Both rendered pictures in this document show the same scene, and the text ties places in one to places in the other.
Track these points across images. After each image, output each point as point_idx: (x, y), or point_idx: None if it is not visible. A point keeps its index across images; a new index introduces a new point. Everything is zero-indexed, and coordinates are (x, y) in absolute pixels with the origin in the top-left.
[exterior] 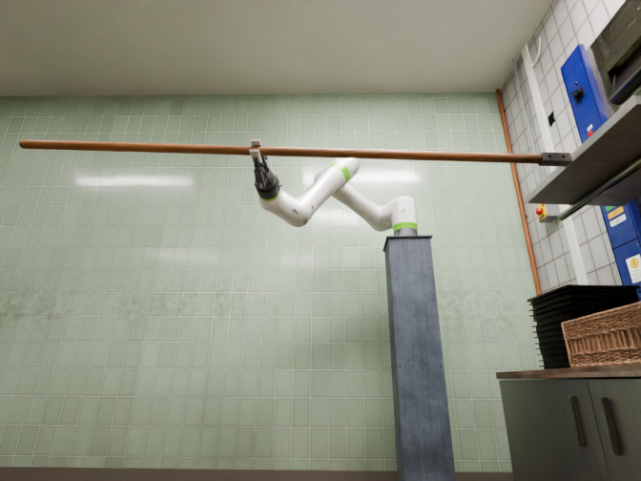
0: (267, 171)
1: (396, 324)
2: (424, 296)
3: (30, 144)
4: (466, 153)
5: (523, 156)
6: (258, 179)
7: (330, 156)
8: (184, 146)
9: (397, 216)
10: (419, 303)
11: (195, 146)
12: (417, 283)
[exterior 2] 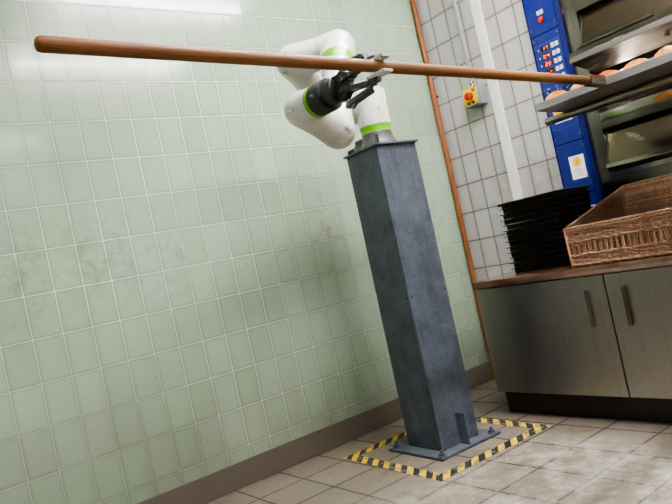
0: None
1: (401, 252)
2: (420, 214)
3: (63, 47)
4: (547, 74)
5: (580, 78)
6: (358, 100)
7: (449, 75)
8: (304, 59)
9: (371, 113)
10: (417, 224)
11: (317, 59)
12: (412, 201)
